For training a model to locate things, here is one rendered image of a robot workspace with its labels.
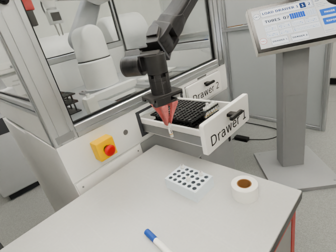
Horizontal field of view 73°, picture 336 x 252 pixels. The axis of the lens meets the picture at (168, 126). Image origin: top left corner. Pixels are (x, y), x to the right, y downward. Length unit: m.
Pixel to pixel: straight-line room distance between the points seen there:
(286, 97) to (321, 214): 0.76
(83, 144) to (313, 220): 1.38
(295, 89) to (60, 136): 1.44
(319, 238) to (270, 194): 0.95
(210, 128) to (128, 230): 0.38
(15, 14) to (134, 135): 0.55
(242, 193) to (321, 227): 1.07
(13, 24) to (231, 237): 0.76
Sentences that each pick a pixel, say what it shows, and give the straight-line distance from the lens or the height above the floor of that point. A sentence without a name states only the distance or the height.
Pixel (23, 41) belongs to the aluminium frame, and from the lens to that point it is 0.76.
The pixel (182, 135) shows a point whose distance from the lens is 0.80.
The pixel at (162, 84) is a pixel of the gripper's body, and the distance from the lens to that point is 0.60.
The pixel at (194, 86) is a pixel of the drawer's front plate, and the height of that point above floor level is 0.92.
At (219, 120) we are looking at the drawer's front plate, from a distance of 0.77.
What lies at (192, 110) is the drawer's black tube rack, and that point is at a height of 0.90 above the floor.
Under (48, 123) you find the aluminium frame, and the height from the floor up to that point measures 1.03.
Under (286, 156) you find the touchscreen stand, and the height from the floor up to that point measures 0.13.
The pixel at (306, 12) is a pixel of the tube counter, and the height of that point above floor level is 1.11.
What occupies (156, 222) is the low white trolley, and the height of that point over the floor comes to 0.76.
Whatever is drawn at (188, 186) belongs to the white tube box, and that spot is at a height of 0.79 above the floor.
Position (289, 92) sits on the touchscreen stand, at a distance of 1.72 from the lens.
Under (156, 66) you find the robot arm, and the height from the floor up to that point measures 1.14.
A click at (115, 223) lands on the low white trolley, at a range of 0.70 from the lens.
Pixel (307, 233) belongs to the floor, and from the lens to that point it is 1.62.
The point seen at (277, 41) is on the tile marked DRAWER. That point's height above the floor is 1.00.
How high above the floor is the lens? 1.23
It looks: 24 degrees down
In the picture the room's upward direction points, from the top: 13 degrees counter-clockwise
